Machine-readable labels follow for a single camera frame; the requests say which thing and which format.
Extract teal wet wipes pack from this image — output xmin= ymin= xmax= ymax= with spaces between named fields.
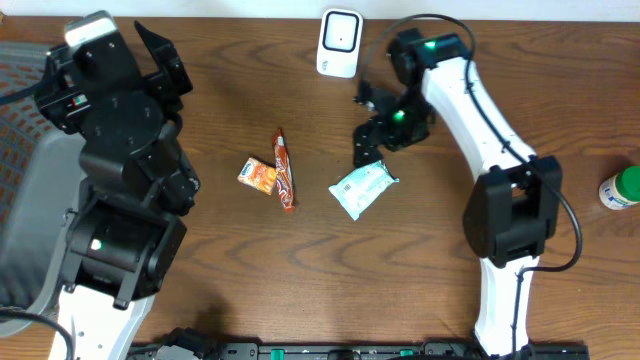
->
xmin=328 ymin=160 xmax=399 ymax=221

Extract red orange candy bar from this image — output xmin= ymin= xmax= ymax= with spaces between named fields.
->
xmin=272 ymin=128 xmax=295 ymax=213

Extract orange snack packet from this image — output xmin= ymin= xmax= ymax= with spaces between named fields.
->
xmin=237 ymin=157 xmax=277 ymax=195

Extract green lid white jar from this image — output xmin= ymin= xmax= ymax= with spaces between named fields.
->
xmin=598 ymin=165 xmax=640 ymax=210

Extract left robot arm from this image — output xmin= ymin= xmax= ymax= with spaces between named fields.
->
xmin=34 ymin=12 xmax=200 ymax=359

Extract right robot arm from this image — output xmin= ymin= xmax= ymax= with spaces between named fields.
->
xmin=353 ymin=29 xmax=562 ymax=358

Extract white barcode scanner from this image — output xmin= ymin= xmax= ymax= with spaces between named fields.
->
xmin=316 ymin=8 xmax=364 ymax=78

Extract grey plastic basket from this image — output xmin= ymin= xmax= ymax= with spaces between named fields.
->
xmin=0 ymin=41 xmax=86 ymax=339

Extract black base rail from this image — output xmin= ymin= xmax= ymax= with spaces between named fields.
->
xmin=127 ymin=327 xmax=591 ymax=360

